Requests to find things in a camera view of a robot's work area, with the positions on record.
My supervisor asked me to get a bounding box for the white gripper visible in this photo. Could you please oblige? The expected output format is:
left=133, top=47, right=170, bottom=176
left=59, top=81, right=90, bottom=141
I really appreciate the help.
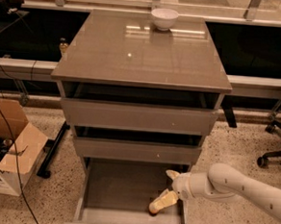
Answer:
left=148, top=170, right=193, bottom=211

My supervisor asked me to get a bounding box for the orange fruit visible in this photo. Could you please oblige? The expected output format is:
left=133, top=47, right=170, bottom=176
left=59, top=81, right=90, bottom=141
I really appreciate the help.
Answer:
left=148, top=206, right=159, bottom=215

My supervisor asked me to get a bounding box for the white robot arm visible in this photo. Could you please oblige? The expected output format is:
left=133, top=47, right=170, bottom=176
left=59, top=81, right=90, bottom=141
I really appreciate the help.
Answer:
left=148, top=162, right=281, bottom=222

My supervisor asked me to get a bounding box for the grey bottom drawer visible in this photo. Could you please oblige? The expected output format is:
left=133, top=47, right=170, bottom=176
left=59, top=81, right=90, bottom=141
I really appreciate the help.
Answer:
left=65, top=159, right=188, bottom=224

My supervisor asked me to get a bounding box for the grey drawer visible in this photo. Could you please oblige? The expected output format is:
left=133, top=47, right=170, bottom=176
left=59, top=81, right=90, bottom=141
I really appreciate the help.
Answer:
left=58, top=81, right=222, bottom=136
left=74, top=126, right=202, bottom=164
left=65, top=159, right=188, bottom=224

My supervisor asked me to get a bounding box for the grey middle drawer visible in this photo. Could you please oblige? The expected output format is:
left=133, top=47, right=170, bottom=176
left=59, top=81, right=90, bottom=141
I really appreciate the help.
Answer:
left=74, top=126, right=202, bottom=164

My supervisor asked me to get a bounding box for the grey drawer cabinet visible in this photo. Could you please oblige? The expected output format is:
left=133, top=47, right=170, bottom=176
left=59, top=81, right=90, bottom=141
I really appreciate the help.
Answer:
left=39, top=6, right=238, bottom=224

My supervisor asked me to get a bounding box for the grey top drawer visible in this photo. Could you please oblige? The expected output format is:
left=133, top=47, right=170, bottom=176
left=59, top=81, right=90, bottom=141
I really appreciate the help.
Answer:
left=58, top=81, right=222, bottom=136

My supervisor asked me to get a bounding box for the black office chair base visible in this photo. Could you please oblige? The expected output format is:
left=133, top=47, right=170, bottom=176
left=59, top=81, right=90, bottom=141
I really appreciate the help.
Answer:
left=257, top=119, right=281, bottom=169

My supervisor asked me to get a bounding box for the black table leg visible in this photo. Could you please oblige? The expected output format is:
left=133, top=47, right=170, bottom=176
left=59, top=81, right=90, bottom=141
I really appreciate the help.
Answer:
left=37, top=122, right=70, bottom=179

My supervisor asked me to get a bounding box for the white ceramic bowl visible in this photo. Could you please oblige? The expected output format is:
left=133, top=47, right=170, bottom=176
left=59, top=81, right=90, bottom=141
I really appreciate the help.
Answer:
left=151, top=8, right=179, bottom=31

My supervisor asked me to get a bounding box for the small glass bottle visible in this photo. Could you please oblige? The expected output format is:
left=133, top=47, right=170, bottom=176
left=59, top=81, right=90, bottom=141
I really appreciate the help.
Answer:
left=59, top=38, right=69, bottom=56

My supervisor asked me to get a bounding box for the open cardboard box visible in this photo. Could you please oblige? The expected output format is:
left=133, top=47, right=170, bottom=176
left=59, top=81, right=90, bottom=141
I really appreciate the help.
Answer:
left=0, top=98, right=48, bottom=196

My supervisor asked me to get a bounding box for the black cable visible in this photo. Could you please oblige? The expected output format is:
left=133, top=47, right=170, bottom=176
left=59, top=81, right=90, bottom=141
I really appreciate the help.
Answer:
left=0, top=57, right=54, bottom=224

